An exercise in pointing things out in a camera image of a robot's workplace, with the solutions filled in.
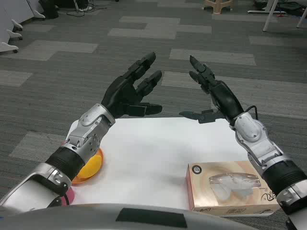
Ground pink plate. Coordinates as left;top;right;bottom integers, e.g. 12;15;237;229
61;186;75;207

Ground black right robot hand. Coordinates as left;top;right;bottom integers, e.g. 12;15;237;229
178;55;245;125

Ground silver robot chest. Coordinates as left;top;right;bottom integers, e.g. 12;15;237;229
0;203;260;230

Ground orange plastic plate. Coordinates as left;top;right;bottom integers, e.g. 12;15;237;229
71;148;106;184

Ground black chair base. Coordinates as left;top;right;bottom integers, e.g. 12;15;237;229
38;0;59;20

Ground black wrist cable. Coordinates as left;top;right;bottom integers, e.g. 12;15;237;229
244;105;261;120

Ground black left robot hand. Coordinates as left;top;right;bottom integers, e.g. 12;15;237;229
100;51;164;119

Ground white table leg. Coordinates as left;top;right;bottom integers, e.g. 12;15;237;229
262;0;279;32
296;14;307;29

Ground white desk foot bar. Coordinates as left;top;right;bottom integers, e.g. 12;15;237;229
247;8;272;14

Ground beige tissue box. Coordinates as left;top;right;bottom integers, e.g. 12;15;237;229
186;160;281;218

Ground black floor cables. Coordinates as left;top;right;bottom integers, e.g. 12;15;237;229
66;6;108;17

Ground white rolling cabinet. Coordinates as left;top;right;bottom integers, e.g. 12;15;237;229
0;0;46;54

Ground yellow toy fruit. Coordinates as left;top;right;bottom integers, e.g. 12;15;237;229
79;154;104;178

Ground beige plastic stool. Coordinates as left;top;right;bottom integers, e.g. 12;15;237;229
203;0;235;14

